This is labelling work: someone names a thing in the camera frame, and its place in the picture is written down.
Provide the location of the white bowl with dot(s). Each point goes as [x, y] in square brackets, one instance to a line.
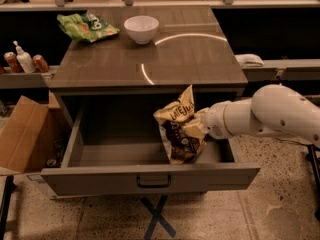
[141, 29]

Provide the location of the red soda can left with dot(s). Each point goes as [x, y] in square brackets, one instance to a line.
[11, 59]

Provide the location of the open grey top drawer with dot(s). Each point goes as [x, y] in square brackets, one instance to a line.
[115, 148]

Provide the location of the brown chip bag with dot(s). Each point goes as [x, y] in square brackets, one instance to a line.
[182, 141]

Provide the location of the red soda can right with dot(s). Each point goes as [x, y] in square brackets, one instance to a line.
[41, 63]

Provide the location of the grey cabinet counter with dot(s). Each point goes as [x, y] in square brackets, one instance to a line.
[189, 48]

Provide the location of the grey side shelf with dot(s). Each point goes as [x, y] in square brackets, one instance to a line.
[10, 80]
[285, 70]

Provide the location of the green chip bag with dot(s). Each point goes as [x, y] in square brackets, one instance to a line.
[86, 27]

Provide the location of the white pump bottle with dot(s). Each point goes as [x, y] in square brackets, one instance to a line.
[24, 59]

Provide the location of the black drawer handle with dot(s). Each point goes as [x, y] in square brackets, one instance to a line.
[153, 181]

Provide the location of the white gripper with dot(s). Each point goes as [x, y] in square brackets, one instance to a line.
[214, 121]

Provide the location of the red soda can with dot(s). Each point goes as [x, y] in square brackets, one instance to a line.
[11, 59]
[41, 63]

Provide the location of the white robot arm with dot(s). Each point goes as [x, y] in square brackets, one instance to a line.
[273, 110]

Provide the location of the white folded cloth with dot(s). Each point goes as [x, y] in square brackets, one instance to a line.
[249, 60]

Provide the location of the grey side shelf left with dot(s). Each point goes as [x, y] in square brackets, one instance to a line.
[10, 80]

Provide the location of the grey side shelf right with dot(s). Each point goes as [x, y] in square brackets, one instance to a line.
[285, 70]

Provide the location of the cardboard box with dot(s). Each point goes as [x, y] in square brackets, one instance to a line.
[28, 138]

